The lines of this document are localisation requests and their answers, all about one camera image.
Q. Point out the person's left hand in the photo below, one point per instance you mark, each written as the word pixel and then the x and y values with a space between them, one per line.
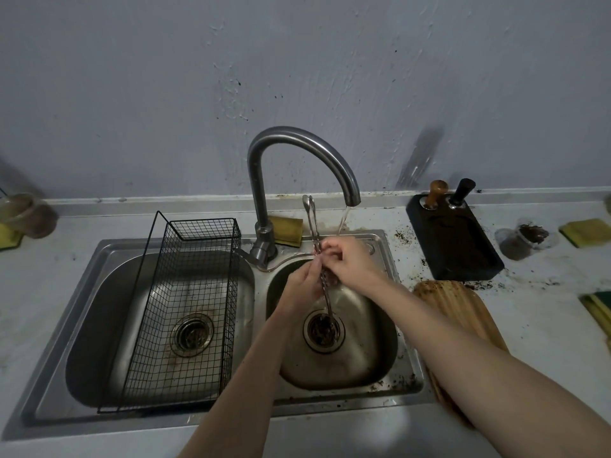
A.
pixel 300 293

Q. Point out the person's right hand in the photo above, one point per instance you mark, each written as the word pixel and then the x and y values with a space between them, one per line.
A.
pixel 358 267

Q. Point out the person's left fingers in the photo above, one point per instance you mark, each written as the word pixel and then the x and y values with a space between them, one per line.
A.
pixel 319 269

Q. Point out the person's right fingers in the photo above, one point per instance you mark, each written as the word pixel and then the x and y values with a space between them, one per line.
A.
pixel 330 255

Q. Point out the metal kitchen tongs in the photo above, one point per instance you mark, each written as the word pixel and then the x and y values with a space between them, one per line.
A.
pixel 311 224

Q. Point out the person's left forearm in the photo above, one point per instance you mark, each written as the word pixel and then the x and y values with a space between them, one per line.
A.
pixel 248 386

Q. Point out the person's right forearm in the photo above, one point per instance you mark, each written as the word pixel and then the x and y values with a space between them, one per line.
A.
pixel 477 372

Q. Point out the yellow green sponge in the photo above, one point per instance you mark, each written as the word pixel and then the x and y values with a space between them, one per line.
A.
pixel 287 231
pixel 599 310

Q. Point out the metal sink drain strainer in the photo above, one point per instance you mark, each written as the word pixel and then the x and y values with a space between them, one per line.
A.
pixel 192 334
pixel 317 334

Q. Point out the curved steel faucet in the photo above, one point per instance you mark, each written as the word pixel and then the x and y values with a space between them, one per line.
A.
pixel 305 140

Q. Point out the black tamping mat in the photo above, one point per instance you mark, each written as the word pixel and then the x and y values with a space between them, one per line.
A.
pixel 453 243

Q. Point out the wooden cutting board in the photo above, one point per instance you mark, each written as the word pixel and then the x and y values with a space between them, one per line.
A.
pixel 463 314

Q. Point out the plastic cup with coffee grounds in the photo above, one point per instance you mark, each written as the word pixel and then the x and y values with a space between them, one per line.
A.
pixel 522 240

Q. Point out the stainless steel double sink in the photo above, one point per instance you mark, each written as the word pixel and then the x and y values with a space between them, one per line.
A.
pixel 95 329

